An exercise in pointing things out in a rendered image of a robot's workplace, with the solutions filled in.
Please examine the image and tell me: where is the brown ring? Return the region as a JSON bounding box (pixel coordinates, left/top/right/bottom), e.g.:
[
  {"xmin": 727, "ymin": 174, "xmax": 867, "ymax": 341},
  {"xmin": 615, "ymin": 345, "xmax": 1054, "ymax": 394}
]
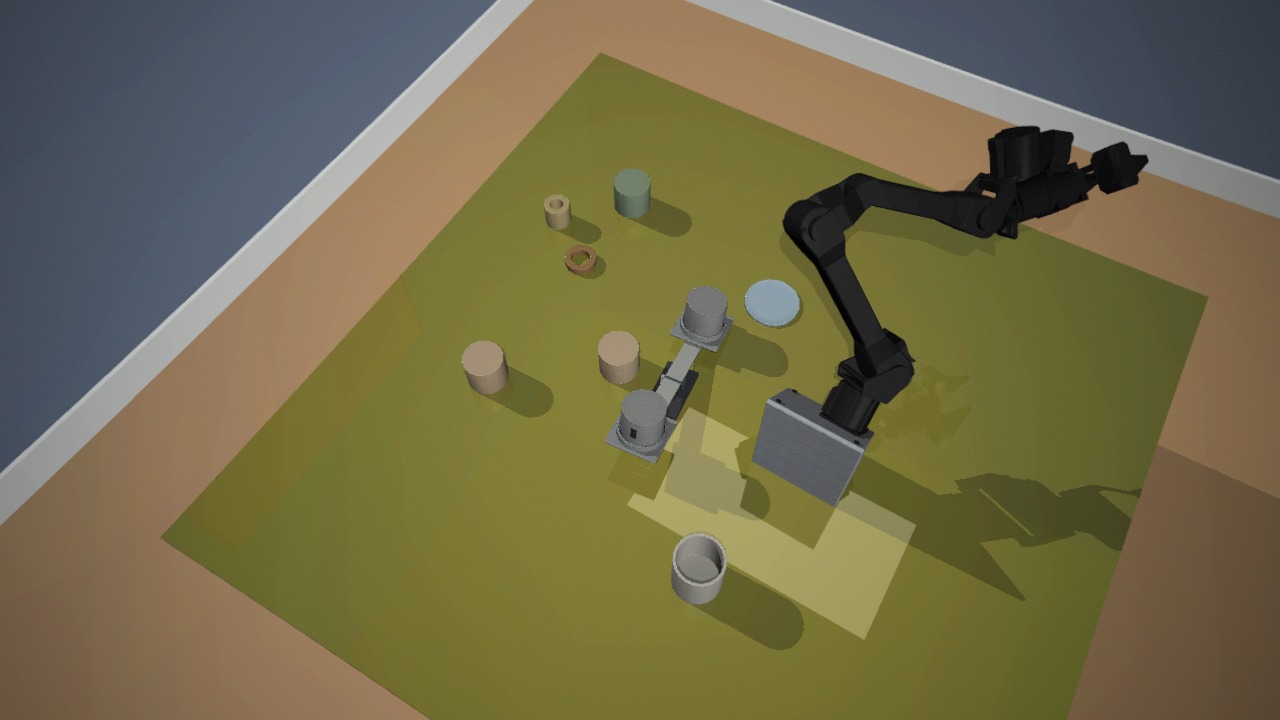
[{"xmin": 564, "ymin": 245, "xmax": 596, "ymax": 275}]

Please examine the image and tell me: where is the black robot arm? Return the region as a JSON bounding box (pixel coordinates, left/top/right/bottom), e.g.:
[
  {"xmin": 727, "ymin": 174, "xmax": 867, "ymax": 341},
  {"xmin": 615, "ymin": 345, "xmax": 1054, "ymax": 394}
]
[{"xmin": 782, "ymin": 126, "xmax": 1074, "ymax": 436}]

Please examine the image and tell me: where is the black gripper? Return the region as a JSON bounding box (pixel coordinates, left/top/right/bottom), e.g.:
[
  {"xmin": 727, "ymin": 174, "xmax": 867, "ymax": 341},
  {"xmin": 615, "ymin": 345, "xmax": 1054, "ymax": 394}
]
[{"xmin": 1032, "ymin": 141, "xmax": 1148, "ymax": 218}]

